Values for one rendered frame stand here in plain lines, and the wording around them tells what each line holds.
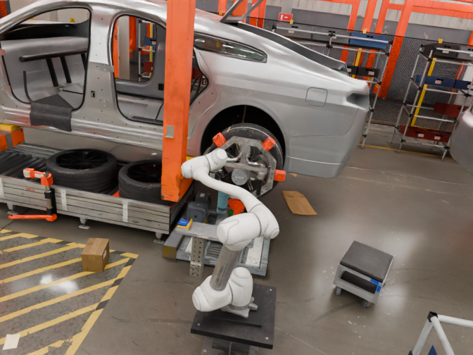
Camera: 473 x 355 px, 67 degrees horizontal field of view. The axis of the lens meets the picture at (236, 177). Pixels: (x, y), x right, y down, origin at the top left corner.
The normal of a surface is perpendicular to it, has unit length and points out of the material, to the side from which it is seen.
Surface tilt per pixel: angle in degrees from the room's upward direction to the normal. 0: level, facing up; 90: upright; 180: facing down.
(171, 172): 90
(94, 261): 90
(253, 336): 0
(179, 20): 90
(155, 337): 0
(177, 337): 0
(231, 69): 81
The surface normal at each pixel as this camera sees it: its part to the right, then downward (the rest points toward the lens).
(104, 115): -0.16, 0.43
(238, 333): 0.11, -0.90
